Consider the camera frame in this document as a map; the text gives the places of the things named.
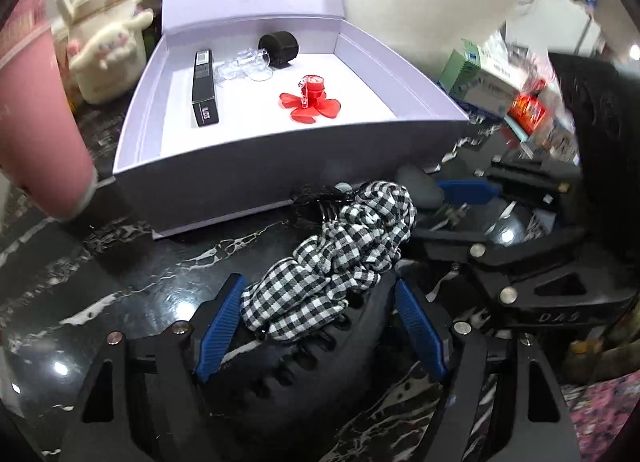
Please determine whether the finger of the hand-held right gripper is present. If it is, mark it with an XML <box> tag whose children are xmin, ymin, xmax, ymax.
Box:
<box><xmin>415</xmin><ymin>227</ymin><xmax>626</xmax><ymax>309</ymax></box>
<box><xmin>435</xmin><ymin>155</ymin><xmax>583</xmax><ymax>207</ymax></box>

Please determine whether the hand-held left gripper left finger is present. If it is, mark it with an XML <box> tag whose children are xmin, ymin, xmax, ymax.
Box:
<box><xmin>60</xmin><ymin>272</ymin><xmax>248</xmax><ymax>462</ymax></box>

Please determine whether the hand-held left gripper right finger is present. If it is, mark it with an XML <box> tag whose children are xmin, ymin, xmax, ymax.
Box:
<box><xmin>394</xmin><ymin>278</ymin><xmax>581</xmax><ymax>462</ymax></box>

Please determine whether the large black claw clip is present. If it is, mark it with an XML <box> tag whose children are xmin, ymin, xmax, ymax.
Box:
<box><xmin>210</xmin><ymin>262</ymin><xmax>416</xmax><ymax>418</ymax></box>

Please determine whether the black white checkered scrunchie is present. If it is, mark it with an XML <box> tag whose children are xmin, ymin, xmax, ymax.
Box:
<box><xmin>240</xmin><ymin>181</ymin><xmax>418</xmax><ymax>343</ymax></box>

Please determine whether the small black claw clip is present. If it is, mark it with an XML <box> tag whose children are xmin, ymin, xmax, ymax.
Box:
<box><xmin>291</xmin><ymin>183</ymin><xmax>351</xmax><ymax>228</ymax></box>

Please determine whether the red flower hair clip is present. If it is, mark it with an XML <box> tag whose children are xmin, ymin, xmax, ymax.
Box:
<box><xmin>278</xmin><ymin>74</ymin><xmax>342</xmax><ymax>123</ymax></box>

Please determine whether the lilac gift box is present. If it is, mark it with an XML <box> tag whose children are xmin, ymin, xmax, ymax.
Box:
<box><xmin>112</xmin><ymin>0</ymin><xmax>471</xmax><ymax>240</ymax></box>

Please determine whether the slim black box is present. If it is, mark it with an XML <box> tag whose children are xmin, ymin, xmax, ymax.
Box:
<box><xmin>191</xmin><ymin>49</ymin><xmax>220</xmax><ymax>127</ymax></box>

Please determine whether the small black cylinder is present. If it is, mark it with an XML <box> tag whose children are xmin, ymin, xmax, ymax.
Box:
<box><xmin>258</xmin><ymin>31</ymin><xmax>300</xmax><ymax>69</ymax></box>

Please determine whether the clear plastic hair clip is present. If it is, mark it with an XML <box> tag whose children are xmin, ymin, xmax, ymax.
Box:
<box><xmin>215</xmin><ymin>47</ymin><xmax>275</xmax><ymax>86</ymax></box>

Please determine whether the red snack packet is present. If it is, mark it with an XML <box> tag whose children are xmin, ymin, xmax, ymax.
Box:
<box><xmin>507</xmin><ymin>92</ymin><xmax>548</xmax><ymax>130</ymax></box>

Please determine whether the white green medicine box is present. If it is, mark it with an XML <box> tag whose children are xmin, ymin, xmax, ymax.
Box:
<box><xmin>440</xmin><ymin>37</ymin><xmax>521</xmax><ymax>118</ymax></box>

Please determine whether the pink floral cloth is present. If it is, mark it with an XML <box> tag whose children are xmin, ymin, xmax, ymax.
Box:
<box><xmin>570</xmin><ymin>372</ymin><xmax>640</xmax><ymax>448</ymax></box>

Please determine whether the pink paper cup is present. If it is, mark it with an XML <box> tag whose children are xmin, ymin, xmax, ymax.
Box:
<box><xmin>0</xmin><ymin>0</ymin><xmax>51</xmax><ymax>60</ymax></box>
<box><xmin>0</xmin><ymin>30</ymin><xmax>98</xmax><ymax>220</ymax></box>

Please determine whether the white plush dog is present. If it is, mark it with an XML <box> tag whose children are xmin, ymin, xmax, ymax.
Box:
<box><xmin>67</xmin><ymin>7</ymin><xmax>155</xmax><ymax>104</ymax></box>

